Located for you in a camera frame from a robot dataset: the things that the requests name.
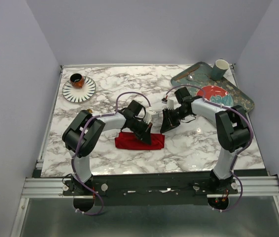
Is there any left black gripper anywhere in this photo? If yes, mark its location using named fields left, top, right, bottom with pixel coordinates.
left=130, top=118, right=153, bottom=145

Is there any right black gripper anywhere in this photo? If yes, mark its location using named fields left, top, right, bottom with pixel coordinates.
left=159, top=107, right=190, bottom=133

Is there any red cloth napkin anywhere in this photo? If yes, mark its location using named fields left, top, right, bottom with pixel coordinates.
left=114, top=132, right=165, bottom=151

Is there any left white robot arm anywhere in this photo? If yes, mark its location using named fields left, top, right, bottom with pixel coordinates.
left=62, top=100, right=154, bottom=195

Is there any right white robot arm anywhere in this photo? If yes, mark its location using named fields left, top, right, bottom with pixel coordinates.
left=160, top=85, right=253, bottom=194

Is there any silver spoon on tray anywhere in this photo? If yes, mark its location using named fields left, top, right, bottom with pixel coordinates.
left=183, top=75, right=194, bottom=81

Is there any red blue patterned plate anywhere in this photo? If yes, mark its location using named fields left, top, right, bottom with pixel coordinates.
left=202, top=85, right=234, bottom=107

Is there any green floral tray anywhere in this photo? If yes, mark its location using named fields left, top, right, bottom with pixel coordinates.
left=171, top=62, right=255, bottom=112

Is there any dark green white cup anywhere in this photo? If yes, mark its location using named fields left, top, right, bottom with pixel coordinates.
left=210, top=59, right=229, bottom=81

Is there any striped white saucer plate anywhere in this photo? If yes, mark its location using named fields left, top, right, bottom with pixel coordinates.
left=62, top=76, right=96, bottom=103

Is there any brown black teacup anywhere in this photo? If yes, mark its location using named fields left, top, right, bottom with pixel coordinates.
left=70, top=73, right=85, bottom=89

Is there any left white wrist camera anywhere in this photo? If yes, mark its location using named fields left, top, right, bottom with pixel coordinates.
left=143, top=107, right=159, bottom=124

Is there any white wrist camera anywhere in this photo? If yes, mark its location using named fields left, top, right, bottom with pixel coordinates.
left=143, top=107, right=159, bottom=124
left=162, top=96, right=174, bottom=110

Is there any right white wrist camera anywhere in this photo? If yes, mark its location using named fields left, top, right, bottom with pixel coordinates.
left=162, top=96, right=174, bottom=110

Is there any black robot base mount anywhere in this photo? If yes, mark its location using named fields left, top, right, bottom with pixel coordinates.
left=62, top=171, right=243, bottom=216

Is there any aluminium rail frame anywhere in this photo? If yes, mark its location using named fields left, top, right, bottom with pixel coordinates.
left=12, top=168, right=279, bottom=237

